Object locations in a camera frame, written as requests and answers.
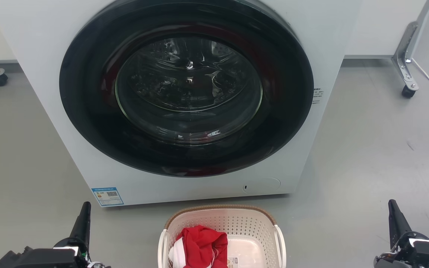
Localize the blue energy label sticker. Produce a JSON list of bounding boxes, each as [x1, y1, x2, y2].
[[91, 187, 124, 207]]

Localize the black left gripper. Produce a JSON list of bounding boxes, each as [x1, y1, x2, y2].
[[0, 202, 111, 268]]

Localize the silver metal stand leg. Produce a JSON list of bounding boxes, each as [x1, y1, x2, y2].
[[391, 0, 429, 92]]

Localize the round black washer door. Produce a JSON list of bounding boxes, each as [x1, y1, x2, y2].
[[59, 0, 315, 178]]

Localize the red garment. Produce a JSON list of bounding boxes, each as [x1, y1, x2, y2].
[[176, 225, 229, 268]]

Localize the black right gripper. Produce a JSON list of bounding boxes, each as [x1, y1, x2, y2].
[[374, 200, 429, 268]]

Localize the white front-load washing machine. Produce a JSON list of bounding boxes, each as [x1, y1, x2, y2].
[[0, 0, 362, 207]]

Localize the white garment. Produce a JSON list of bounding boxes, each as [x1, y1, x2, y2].
[[168, 237, 186, 267]]

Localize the white perforated laundry basket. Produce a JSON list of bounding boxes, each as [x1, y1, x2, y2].
[[158, 204, 287, 268]]

